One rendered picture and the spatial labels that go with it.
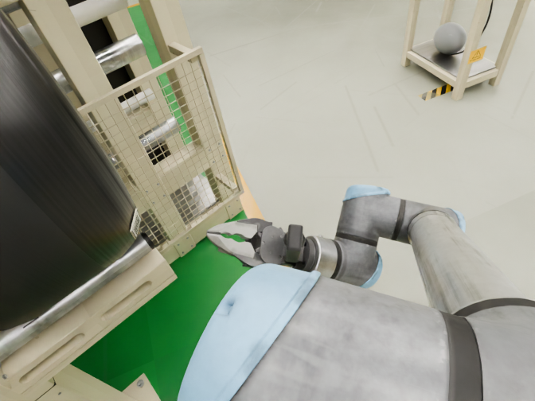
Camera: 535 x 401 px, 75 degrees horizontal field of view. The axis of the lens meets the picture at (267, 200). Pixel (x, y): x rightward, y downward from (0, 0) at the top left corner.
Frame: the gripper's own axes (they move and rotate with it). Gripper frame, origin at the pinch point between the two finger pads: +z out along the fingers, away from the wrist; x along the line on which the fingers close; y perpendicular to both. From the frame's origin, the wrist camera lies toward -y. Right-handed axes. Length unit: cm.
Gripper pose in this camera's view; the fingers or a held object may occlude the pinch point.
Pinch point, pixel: (215, 233)
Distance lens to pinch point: 62.4
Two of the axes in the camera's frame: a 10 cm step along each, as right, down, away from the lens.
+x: 1.0, -9.3, 3.5
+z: -8.9, -2.5, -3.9
